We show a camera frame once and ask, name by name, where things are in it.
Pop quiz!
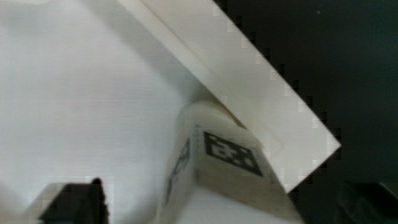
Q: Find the white table leg with tag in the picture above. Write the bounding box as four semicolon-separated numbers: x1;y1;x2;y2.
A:
157;101;303;224

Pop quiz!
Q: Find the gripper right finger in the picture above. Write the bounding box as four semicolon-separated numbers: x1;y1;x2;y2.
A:
337;182;398;224

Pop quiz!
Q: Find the white square table top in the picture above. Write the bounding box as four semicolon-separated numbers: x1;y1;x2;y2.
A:
0;0;340;224

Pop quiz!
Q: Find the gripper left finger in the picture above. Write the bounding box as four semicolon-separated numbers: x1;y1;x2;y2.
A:
24;178;109;224

